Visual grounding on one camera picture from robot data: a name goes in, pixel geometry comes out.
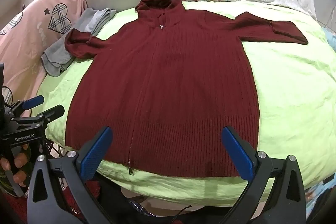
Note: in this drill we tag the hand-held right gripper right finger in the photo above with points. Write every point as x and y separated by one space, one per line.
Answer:
237 151

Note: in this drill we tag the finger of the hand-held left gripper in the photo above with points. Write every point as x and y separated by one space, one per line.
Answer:
52 111
32 102

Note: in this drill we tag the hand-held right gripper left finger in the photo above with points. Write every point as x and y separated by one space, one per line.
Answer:
96 151

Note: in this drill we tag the dark red hooded knit sweater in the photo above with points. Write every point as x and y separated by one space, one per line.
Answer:
162 87

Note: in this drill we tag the person's left hand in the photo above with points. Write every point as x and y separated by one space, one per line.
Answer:
19 161

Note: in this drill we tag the dark red fuzzy rug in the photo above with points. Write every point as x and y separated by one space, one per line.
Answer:
95 188

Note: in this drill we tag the pink quilt with plaid hearts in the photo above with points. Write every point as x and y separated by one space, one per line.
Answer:
29 37

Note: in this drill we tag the black glossy bag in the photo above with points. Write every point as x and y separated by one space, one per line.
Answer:
141 207

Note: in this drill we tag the light green bed sheet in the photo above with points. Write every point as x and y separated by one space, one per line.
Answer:
288 98

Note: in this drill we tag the folded grey garment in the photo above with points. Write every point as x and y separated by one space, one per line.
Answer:
76 29

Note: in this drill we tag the light blue patterned cloth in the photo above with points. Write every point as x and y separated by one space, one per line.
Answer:
331 39

